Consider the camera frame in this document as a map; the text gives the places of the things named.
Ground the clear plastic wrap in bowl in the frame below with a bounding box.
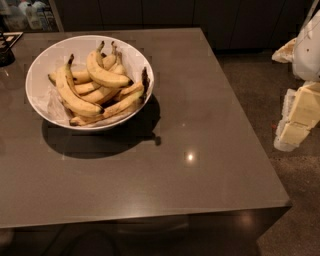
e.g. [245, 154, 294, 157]
[33, 88, 71, 126]

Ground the long right yellow banana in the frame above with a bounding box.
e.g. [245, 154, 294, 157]
[103, 68, 150, 118]

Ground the dark object at left edge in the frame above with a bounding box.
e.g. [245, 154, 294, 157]
[0, 31, 23, 67]

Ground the shelf with bottles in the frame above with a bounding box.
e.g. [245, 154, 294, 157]
[0, 0, 63, 32]

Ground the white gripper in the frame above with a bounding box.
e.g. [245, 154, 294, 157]
[272, 10, 320, 152]

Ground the white bowl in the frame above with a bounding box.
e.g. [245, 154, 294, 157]
[25, 35, 154, 132]

